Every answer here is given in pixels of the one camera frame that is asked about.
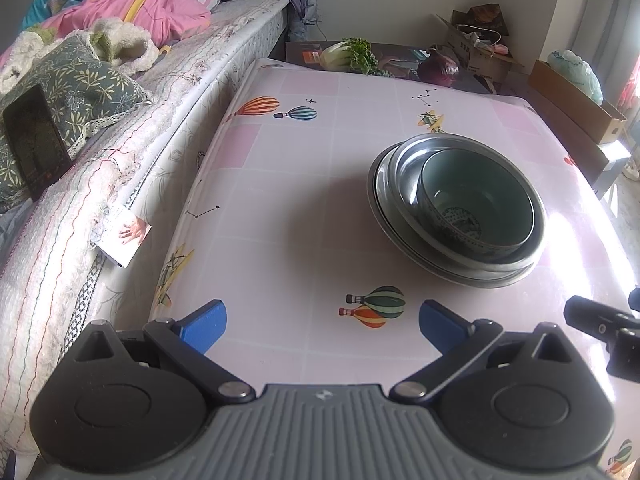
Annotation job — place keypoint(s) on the red onion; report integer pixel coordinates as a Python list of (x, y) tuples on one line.
[(439, 67)]

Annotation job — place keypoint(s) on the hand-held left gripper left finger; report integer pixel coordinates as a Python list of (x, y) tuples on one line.
[(205, 325)]

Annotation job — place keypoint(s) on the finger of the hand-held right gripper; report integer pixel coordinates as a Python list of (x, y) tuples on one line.
[(590, 317)]

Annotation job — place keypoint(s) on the green floral pillow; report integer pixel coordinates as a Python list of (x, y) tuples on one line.
[(85, 85)]

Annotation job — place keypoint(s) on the dark printed appliance box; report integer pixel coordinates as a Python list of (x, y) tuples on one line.
[(400, 57)]

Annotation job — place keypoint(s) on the napa cabbage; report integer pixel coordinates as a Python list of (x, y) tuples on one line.
[(342, 55)]

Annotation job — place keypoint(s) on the green ceramic bowl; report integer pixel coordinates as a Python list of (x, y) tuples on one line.
[(475, 185)]

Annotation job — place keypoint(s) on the white fleece cloth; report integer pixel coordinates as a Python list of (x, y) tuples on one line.
[(130, 42)]

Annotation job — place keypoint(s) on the open cardboard box with clutter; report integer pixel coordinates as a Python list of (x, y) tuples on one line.
[(475, 45)]

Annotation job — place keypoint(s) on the long open cardboard box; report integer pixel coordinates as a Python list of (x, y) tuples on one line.
[(585, 110)]

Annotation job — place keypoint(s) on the deep stainless steel plate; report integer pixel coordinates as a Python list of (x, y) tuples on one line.
[(381, 195)]

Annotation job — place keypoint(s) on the black phone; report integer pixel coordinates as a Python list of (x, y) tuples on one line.
[(37, 142)]

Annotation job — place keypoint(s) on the large flat cardboard box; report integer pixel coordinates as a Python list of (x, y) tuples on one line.
[(560, 135)]

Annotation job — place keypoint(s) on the pink blanket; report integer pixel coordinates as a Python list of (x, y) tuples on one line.
[(140, 5)]

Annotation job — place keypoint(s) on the pale green plastic bag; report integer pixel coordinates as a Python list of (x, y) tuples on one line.
[(575, 72)]

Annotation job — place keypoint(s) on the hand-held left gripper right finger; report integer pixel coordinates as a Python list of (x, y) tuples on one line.
[(440, 327)]

